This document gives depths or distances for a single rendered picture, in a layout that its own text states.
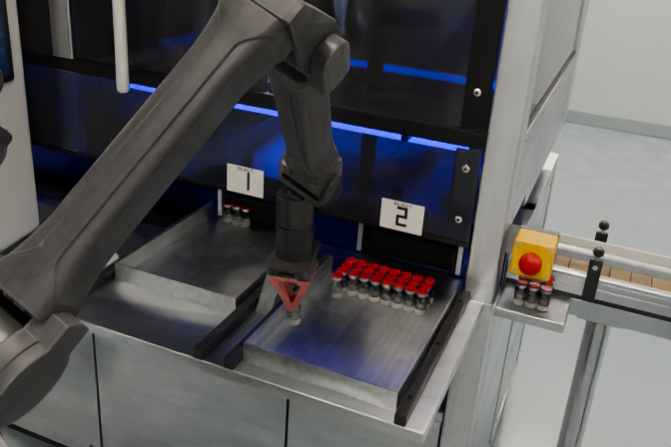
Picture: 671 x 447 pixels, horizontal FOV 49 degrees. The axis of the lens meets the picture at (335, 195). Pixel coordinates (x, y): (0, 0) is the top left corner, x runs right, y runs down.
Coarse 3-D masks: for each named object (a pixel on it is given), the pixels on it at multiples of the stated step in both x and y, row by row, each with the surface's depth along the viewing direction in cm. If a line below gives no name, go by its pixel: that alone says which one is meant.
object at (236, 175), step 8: (232, 168) 151; (240, 168) 150; (248, 168) 149; (232, 176) 151; (240, 176) 150; (256, 176) 149; (232, 184) 152; (240, 184) 151; (256, 184) 150; (240, 192) 152; (248, 192) 151; (256, 192) 150
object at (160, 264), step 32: (192, 224) 159; (224, 224) 162; (128, 256) 140; (160, 256) 147; (192, 256) 148; (224, 256) 149; (256, 256) 149; (160, 288) 134; (192, 288) 131; (224, 288) 137; (256, 288) 135
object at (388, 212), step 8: (384, 200) 139; (392, 200) 139; (384, 208) 140; (392, 208) 139; (408, 208) 138; (416, 208) 137; (384, 216) 140; (392, 216) 140; (408, 216) 138; (416, 216) 138; (384, 224) 141; (392, 224) 140; (408, 224) 139; (416, 224) 138; (416, 232) 139
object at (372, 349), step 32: (320, 288) 139; (320, 320) 129; (352, 320) 130; (384, 320) 131; (416, 320) 131; (256, 352) 115; (288, 352) 120; (320, 352) 120; (352, 352) 121; (384, 352) 122; (416, 352) 122; (320, 384) 112; (352, 384) 110; (384, 384) 114
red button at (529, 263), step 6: (528, 252) 130; (522, 258) 129; (528, 258) 128; (534, 258) 128; (540, 258) 129; (522, 264) 129; (528, 264) 128; (534, 264) 128; (540, 264) 128; (522, 270) 129; (528, 270) 129; (534, 270) 128
